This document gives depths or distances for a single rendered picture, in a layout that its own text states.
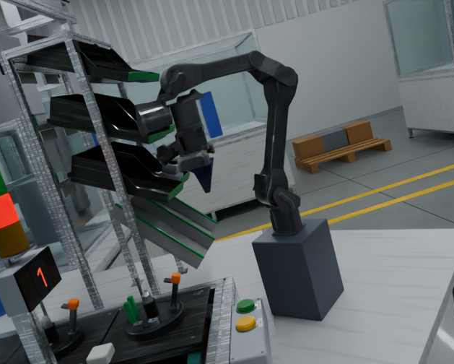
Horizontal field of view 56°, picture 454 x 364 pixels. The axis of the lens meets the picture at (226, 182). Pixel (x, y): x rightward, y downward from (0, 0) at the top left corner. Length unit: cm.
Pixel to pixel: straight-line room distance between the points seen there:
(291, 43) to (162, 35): 277
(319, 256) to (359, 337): 19
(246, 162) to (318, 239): 388
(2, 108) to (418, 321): 187
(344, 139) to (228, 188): 239
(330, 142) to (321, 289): 558
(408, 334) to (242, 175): 405
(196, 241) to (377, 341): 59
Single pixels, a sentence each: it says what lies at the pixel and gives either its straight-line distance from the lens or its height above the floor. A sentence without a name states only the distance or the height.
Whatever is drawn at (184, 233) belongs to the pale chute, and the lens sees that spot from 128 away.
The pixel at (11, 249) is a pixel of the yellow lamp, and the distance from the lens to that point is 80.
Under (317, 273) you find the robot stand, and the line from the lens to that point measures 102.
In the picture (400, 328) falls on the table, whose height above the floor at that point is 86.
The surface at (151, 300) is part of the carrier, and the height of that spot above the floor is 103.
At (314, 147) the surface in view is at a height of 27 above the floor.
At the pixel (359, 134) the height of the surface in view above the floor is 26.
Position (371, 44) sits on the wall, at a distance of 1043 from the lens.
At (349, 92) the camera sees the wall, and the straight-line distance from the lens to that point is 1016.
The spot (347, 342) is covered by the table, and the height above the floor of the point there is 86.
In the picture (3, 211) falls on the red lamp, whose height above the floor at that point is 134.
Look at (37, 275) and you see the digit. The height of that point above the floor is 121.
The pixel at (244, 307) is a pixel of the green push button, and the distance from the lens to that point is 95.
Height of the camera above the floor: 142
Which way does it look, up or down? 12 degrees down
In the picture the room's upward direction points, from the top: 16 degrees counter-clockwise
